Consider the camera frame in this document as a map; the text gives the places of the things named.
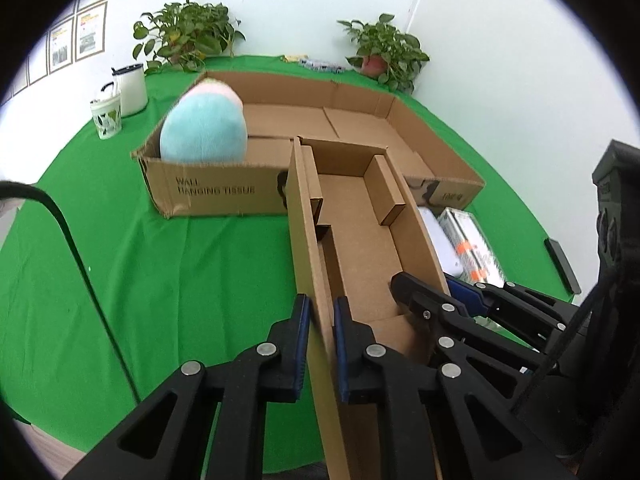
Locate white plastic device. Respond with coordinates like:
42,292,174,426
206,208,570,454
417,206,461,278

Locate pastel plush toy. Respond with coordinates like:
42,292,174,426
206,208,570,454
159,81,247,163

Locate large cardboard box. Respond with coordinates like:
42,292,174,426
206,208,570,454
131,71,486,218

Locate small printed packet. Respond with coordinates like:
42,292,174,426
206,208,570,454
299,57,347,73

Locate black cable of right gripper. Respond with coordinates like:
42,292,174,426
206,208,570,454
512,267,618,413

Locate green patterned cup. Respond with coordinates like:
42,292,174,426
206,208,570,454
90,81,122,140

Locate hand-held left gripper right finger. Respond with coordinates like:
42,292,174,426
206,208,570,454
334,296,576,480

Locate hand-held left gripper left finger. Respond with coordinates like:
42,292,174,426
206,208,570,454
65,294,313,480

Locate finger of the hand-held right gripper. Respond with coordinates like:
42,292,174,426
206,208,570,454
390,272,548,398
445,277,581,356

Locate black phone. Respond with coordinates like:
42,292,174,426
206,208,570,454
544,239,582,295

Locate potted plant in red pot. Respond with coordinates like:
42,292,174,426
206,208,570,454
337,14,430,96

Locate narrow cardboard box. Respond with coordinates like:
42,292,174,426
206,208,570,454
286,135,453,480

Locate bushy potted plant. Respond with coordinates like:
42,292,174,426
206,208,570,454
132,0,246,73

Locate green and white medicine box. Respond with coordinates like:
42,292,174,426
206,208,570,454
437,208,508,331

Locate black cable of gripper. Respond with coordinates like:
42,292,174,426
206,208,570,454
512,267,618,413
0,180,141,406

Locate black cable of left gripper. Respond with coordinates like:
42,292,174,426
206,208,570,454
0,180,141,406

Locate white kettle with black lid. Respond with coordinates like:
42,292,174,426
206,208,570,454
111,63,149,117

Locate group of framed wall certificates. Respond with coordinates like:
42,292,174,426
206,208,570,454
0,0,111,106

